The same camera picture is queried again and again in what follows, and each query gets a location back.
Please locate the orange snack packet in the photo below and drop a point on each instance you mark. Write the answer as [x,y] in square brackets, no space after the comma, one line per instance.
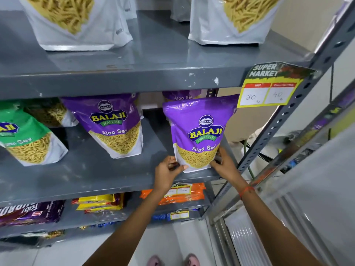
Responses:
[191,198]

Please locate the white ribbed panel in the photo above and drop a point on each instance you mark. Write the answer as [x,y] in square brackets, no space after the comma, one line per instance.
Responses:
[246,238]

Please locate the person's right hand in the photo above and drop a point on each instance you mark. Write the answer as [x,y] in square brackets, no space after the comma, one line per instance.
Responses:
[227,168]

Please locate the person's pink shoe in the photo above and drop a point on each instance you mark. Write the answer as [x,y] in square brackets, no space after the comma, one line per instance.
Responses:
[192,259]
[154,260]

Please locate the purple snack pouch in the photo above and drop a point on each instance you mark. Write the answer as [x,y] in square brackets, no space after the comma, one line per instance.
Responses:
[199,119]
[180,95]
[111,113]

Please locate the orange thread wristband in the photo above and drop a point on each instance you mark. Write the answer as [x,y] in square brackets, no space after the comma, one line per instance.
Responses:
[246,191]

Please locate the yellow biscuit packet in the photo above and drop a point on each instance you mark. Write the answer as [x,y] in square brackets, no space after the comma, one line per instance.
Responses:
[97,202]

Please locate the dark shiny snack packet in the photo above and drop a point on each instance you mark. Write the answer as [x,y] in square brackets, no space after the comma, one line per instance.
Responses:
[33,237]

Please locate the person's left hand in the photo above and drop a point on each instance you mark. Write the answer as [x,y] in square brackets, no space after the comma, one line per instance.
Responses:
[163,175]

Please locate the person's left thumb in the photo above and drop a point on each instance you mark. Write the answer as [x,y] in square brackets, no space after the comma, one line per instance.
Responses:
[180,168]

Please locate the small yellow price label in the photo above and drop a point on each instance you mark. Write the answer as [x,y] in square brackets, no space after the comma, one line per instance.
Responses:
[179,189]
[179,215]

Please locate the large yellow price tag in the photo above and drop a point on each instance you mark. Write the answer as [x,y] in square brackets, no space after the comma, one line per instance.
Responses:
[266,88]

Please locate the person's right forearm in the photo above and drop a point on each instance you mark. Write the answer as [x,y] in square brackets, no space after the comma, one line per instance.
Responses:
[274,229]

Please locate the blue snack packet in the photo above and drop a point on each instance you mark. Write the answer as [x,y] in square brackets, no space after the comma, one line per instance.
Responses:
[160,217]

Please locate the white noodle snack pouch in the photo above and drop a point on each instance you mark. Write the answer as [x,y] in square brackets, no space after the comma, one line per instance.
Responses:
[83,22]
[235,19]

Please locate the person's left forearm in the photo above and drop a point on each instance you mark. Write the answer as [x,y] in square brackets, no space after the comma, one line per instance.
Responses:
[130,232]

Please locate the green snack pouch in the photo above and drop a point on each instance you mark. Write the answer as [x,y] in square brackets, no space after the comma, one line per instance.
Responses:
[25,135]

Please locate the grey metal shelving rack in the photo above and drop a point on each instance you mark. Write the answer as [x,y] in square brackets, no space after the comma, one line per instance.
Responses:
[138,71]
[307,135]

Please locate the person's pink left shoe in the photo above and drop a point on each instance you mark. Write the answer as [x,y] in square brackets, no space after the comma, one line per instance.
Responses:
[154,260]

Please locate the dark purple snack packet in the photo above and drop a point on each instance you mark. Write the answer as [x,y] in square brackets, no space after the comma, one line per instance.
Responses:
[27,213]

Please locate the person's pink right shoe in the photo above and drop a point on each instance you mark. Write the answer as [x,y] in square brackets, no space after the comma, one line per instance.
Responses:
[192,259]

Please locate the clear noodle snack pouch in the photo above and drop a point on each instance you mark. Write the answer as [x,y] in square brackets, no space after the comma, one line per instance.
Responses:
[50,112]

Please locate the person's right thumb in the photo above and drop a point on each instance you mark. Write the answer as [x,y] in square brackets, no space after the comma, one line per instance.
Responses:
[215,163]

